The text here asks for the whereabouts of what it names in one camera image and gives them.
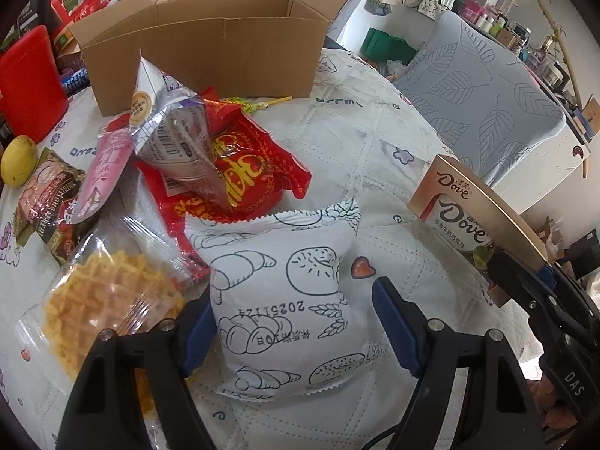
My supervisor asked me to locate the silver purple snack bag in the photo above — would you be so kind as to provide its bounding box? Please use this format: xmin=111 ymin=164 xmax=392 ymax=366
xmin=129 ymin=58 xmax=230 ymax=209

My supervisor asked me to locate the brown cardboard box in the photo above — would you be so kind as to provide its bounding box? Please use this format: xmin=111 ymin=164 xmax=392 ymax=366
xmin=71 ymin=0 xmax=347 ymax=116

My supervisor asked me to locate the pink cone snack packet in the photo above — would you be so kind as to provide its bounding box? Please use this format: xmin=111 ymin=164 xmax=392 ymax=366
xmin=71 ymin=126 xmax=133 ymax=225

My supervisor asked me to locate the gold Dove chocolate box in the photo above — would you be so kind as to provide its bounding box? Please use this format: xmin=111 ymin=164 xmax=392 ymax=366
xmin=408 ymin=154 xmax=555 ymax=306

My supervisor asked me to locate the large red snack bag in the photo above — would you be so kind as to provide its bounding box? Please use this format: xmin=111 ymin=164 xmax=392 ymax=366
xmin=132 ymin=87 xmax=311 ymax=278

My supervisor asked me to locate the white bread print snack bag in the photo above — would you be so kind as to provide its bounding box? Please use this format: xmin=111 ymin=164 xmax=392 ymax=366
xmin=184 ymin=199 xmax=386 ymax=402

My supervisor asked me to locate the red plastic canister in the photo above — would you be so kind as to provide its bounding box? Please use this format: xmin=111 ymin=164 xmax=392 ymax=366
xmin=0 ymin=24 xmax=68 ymax=143

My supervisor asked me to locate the yellow lemon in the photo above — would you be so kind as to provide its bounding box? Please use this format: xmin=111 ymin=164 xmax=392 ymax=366
xmin=1 ymin=135 xmax=38 ymax=188

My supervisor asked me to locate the yellow lollipop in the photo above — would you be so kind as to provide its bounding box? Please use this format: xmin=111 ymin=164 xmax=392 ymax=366
xmin=222 ymin=96 xmax=293 ymax=115

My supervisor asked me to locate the clear waffle snack packet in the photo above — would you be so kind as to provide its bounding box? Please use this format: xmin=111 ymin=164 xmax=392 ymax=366
xmin=16 ymin=214 xmax=209 ymax=392

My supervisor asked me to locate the grey leaf pattern chair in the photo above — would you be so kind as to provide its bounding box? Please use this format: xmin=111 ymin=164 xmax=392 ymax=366
xmin=394 ymin=11 xmax=567 ymax=186

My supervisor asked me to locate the green shopping bag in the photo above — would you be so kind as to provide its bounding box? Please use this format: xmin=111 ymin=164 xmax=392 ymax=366
xmin=360 ymin=27 xmax=417 ymax=65

